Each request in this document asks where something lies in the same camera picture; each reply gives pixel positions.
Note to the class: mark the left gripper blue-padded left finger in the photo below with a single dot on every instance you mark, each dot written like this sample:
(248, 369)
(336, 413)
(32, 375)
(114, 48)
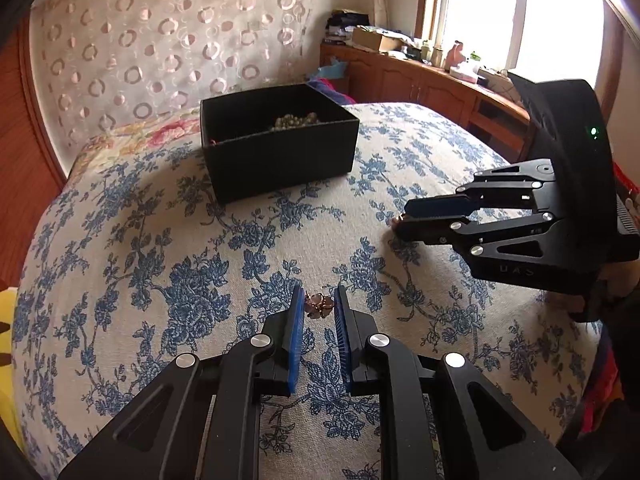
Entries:
(294, 336)

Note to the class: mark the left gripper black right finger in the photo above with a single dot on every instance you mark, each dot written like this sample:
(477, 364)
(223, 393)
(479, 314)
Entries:
(345, 328)

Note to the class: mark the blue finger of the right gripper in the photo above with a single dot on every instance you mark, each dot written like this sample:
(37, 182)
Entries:
(455, 205)

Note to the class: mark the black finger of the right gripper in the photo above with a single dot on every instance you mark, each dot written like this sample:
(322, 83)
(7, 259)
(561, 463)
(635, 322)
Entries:
(430, 231)

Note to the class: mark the small copper flower brooch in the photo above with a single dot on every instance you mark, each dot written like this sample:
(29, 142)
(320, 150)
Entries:
(318, 305)

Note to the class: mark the wooden side cabinet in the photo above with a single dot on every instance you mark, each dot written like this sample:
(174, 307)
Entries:
(495, 120)

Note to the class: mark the blue floral bed cover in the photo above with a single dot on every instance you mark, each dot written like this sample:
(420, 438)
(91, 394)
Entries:
(137, 263)

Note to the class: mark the cardboard box on cabinet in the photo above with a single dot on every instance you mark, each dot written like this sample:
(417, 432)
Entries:
(375, 39)

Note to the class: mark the black open storage box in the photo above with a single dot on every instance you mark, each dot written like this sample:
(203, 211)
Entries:
(262, 140)

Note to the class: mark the pink floral blanket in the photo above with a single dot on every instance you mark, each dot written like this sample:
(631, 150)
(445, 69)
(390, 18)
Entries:
(135, 139)

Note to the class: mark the pink circle patterned curtain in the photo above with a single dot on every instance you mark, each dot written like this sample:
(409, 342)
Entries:
(102, 64)

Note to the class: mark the black camera mount housing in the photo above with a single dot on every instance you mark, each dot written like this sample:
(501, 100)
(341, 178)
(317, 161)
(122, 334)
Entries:
(571, 133)

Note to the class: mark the window with wooden frame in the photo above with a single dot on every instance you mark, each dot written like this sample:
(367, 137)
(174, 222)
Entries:
(538, 39)

